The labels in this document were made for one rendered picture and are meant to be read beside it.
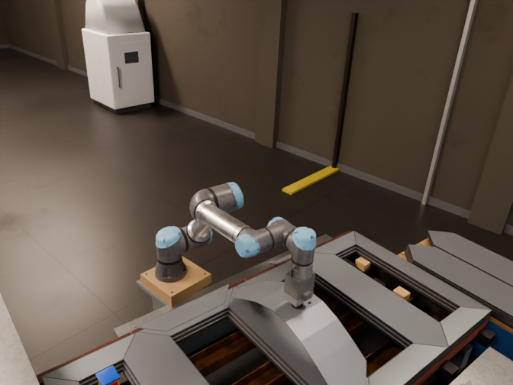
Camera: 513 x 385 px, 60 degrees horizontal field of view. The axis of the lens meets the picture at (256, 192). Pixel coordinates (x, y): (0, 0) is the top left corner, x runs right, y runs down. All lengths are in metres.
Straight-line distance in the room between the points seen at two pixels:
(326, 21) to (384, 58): 0.76
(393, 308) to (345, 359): 0.45
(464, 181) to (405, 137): 0.69
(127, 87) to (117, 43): 0.62
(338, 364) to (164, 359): 0.59
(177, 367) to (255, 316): 0.37
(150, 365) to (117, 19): 5.72
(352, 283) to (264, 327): 0.48
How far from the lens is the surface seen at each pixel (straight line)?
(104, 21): 6.80
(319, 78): 5.11
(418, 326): 1.93
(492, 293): 2.25
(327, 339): 1.60
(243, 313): 1.83
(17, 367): 1.52
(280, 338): 1.75
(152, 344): 1.74
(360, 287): 2.04
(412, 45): 4.55
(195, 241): 2.12
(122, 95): 6.92
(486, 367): 2.04
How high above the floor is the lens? 2.10
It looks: 28 degrees down
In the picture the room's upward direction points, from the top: 3 degrees clockwise
